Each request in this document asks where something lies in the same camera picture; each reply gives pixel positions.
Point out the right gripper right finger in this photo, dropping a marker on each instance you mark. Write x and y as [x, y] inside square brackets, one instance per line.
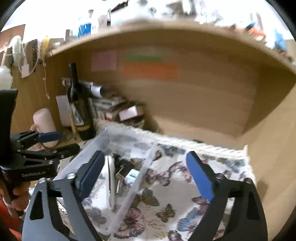
[207, 181]

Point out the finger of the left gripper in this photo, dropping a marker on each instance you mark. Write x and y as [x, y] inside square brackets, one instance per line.
[66, 151]
[49, 137]

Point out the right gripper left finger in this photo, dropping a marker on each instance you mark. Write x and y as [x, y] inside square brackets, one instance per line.
[88, 174]

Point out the white handheld massager device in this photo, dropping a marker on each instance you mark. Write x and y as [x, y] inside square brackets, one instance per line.
[111, 183]

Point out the silver metal pen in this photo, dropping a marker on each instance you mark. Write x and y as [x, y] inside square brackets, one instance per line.
[118, 187]

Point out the black clip tool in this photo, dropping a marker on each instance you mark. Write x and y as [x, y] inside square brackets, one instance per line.
[119, 162]

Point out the black gold lighter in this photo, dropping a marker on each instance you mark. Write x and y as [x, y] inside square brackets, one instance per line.
[124, 170]

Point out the clear plastic storage bin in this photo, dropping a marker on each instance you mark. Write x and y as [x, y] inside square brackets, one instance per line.
[107, 205]

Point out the person left hand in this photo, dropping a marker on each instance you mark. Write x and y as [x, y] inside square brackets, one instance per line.
[21, 200]

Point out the white handwritten note card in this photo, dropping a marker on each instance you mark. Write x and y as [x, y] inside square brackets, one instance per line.
[64, 110]

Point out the dark wine bottle elephant label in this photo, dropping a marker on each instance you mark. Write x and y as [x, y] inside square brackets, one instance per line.
[79, 105]

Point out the stack of papers and books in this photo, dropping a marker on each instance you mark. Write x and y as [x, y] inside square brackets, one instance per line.
[105, 104]

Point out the butterfly print lace cloth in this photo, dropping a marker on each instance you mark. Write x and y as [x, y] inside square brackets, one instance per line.
[168, 205]

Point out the small white card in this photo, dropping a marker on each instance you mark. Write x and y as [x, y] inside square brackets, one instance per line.
[128, 113]

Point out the pink sticky note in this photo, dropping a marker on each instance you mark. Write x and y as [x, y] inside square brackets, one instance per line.
[104, 60]

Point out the orange sticky note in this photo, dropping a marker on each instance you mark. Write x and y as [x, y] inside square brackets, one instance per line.
[150, 70]

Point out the blue liquid glass bottle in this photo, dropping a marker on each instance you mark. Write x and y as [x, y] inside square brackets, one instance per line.
[84, 29]

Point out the green sticky note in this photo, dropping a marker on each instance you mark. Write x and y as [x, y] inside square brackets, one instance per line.
[143, 58]

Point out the wooden shelf board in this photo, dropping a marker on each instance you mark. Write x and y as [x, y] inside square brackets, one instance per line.
[185, 34]

